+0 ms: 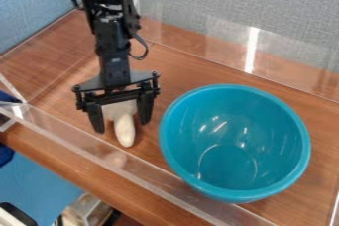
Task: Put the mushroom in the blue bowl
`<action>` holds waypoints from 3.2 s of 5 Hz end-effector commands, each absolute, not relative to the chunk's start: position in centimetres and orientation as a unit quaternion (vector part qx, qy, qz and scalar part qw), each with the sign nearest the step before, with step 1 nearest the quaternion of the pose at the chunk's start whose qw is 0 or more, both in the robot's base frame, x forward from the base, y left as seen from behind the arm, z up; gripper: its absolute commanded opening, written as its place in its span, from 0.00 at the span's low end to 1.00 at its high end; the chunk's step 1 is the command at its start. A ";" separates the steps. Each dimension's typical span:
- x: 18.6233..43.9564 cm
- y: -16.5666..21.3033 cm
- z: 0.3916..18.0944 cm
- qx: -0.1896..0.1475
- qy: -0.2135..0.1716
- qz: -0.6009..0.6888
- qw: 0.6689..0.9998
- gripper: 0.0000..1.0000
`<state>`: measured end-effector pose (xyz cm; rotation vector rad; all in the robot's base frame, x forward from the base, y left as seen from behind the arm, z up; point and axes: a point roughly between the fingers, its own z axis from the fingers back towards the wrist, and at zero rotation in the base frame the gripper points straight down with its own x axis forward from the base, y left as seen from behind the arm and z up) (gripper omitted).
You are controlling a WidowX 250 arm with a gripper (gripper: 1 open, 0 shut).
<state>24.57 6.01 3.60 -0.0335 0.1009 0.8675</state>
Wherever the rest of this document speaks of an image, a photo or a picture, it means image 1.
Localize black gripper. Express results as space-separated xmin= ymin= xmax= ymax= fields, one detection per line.
xmin=71 ymin=38 xmax=161 ymax=135

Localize white toy mushroom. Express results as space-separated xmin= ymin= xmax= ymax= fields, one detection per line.
xmin=101 ymin=100 xmax=137 ymax=148

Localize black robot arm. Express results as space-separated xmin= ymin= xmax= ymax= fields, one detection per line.
xmin=71 ymin=0 xmax=158 ymax=133

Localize blue plastic bowl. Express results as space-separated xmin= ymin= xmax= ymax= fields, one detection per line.
xmin=158 ymin=84 xmax=310 ymax=203

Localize blue cloth object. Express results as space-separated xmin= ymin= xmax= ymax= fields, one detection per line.
xmin=0 ymin=89 xmax=21 ymax=168

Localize clear acrylic front barrier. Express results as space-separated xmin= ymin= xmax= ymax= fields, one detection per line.
xmin=0 ymin=104 xmax=274 ymax=226

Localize clear acrylic barrier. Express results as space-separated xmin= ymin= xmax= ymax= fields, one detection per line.
xmin=0 ymin=104 xmax=274 ymax=226
xmin=141 ymin=8 xmax=339 ymax=103

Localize grey clutter below table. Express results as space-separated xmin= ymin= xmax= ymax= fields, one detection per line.
xmin=51 ymin=193 xmax=119 ymax=226

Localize black white device below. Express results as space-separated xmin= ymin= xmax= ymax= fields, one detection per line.
xmin=0 ymin=202 xmax=38 ymax=226

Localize clear acrylic back barrier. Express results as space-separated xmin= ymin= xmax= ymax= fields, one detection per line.
xmin=141 ymin=8 xmax=339 ymax=103

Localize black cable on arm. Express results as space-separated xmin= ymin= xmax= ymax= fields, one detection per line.
xmin=126 ymin=31 xmax=150 ymax=61

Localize clear acrylic left bracket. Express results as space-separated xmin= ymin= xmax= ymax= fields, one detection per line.
xmin=0 ymin=73 xmax=26 ymax=132

